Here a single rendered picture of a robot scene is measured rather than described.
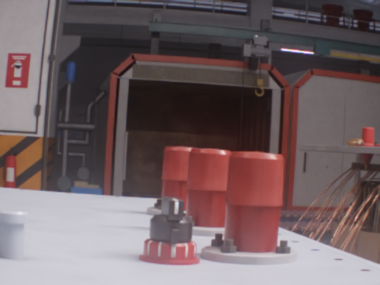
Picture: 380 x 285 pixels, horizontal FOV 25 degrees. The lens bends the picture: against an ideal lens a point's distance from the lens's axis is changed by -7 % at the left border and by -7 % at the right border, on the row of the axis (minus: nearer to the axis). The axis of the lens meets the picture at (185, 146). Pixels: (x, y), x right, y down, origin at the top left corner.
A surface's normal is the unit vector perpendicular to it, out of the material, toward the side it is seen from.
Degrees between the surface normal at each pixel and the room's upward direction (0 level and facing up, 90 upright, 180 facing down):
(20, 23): 90
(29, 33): 90
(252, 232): 91
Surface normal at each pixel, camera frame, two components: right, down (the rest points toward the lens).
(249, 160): -0.29, -0.04
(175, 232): 0.14, 0.01
